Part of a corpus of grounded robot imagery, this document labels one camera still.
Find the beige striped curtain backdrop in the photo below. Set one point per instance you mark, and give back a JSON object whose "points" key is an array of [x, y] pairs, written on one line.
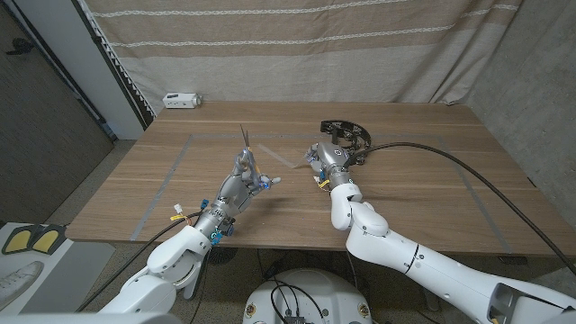
{"points": [[292, 67]]}

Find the white power box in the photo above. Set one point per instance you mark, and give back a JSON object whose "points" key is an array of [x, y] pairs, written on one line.
{"points": [[177, 100]]}

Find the dark wooden door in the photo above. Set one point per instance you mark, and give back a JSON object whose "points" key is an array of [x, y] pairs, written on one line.
{"points": [[45, 135]]}

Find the clear tape strip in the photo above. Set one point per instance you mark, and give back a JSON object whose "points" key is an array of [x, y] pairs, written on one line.
{"points": [[276, 155]]}

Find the white floor board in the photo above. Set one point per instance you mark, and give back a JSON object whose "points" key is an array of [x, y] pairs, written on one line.
{"points": [[9, 261]]}

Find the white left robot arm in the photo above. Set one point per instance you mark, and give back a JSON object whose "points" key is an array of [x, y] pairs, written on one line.
{"points": [[171, 261]]}

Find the white shoe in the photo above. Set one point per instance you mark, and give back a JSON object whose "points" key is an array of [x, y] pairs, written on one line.
{"points": [[15, 279]]}

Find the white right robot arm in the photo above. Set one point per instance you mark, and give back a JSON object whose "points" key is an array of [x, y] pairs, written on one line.
{"points": [[427, 265]]}

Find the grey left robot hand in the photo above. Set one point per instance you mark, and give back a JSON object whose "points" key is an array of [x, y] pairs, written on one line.
{"points": [[234, 195]]}

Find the grey floor mat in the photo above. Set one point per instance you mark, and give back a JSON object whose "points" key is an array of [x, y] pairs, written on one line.
{"points": [[76, 265]]}

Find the white table leg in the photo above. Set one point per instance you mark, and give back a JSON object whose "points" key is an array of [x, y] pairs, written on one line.
{"points": [[191, 290]]}

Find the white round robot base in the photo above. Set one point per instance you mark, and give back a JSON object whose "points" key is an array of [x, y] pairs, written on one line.
{"points": [[310, 292]]}

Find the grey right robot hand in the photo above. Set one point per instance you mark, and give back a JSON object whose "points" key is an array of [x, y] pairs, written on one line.
{"points": [[333, 159]]}

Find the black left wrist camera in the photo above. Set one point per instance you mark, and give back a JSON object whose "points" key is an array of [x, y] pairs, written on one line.
{"points": [[228, 227]]}

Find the black half-moon tambourine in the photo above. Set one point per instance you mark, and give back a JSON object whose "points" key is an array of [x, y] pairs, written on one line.
{"points": [[346, 128]]}

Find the yellow black foot pedal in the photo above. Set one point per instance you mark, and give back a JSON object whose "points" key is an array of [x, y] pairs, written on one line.
{"points": [[47, 239], [18, 240]]}

